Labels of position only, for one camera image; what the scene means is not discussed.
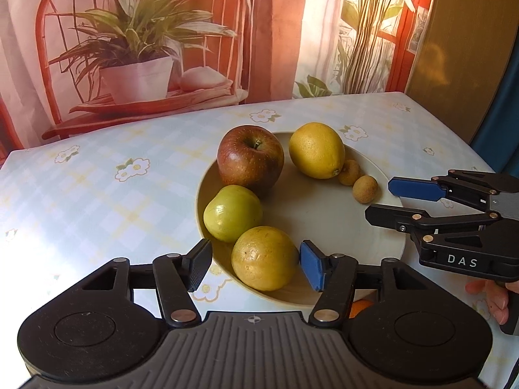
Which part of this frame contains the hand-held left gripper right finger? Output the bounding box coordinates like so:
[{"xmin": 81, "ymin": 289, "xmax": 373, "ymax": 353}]
[{"xmin": 299, "ymin": 240, "xmax": 431, "ymax": 330}]

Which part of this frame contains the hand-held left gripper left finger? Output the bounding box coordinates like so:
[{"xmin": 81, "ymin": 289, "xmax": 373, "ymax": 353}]
[{"xmin": 67, "ymin": 238, "xmax": 213, "ymax": 330}]

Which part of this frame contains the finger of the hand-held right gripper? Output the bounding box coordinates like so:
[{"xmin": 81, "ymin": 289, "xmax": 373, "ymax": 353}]
[
  {"xmin": 388, "ymin": 169, "xmax": 503, "ymax": 214},
  {"xmin": 365, "ymin": 204, "xmax": 493, "ymax": 249}
]

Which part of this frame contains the small brown longan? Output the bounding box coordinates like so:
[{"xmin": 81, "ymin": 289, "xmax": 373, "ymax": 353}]
[
  {"xmin": 352, "ymin": 175, "xmax": 379, "ymax": 204},
  {"xmin": 338, "ymin": 159, "xmax": 361, "ymax": 186}
]

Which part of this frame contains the cream round plate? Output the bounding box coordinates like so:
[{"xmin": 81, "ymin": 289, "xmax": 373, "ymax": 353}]
[{"xmin": 196, "ymin": 131, "xmax": 407, "ymax": 306}]

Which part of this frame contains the yellow-green round fruit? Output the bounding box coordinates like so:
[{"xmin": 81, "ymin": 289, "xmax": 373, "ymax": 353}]
[{"xmin": 231, "ymin": 226, "xmax": 301, "ymax": 291}]

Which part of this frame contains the large yellow lemon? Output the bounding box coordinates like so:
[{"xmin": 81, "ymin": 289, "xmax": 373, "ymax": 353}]
[{"xmin": 289, "ymin": 122, "xmax": 346, "ymax": 180}]

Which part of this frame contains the dark red apple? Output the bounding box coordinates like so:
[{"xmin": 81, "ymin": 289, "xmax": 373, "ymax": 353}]
[{"xmin": 217, "ymin": 125, "xmax": 285, "ymax": 195}]

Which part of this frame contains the person's right hand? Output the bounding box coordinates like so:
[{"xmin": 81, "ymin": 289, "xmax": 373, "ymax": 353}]
[{"xmin": 465, "ymin": 279, "xmax": 509, "ymax": 325}]

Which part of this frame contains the green apple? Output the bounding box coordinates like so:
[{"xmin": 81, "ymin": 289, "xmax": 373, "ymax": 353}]
[{"xmin": 203, "ymin": 185, "xmax": 263, "ymax": 243}]

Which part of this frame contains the orange mandarin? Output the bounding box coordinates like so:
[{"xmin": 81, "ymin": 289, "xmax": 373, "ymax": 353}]
[{"xmin": 349, "ymin": 299, "xmax": 374, "ymax": 319}]

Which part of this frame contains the dark blue cloth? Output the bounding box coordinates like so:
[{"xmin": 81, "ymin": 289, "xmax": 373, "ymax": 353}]
[{"xmin": 470, "ymin": 65, "xmax": 519, "ymax": 176}]

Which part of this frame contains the printed backdrop cloth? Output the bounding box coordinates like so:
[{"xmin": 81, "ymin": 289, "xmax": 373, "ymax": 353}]
[{"xmin": 0, "ymin": 0, "xmax": 441, "ymax": 150}]

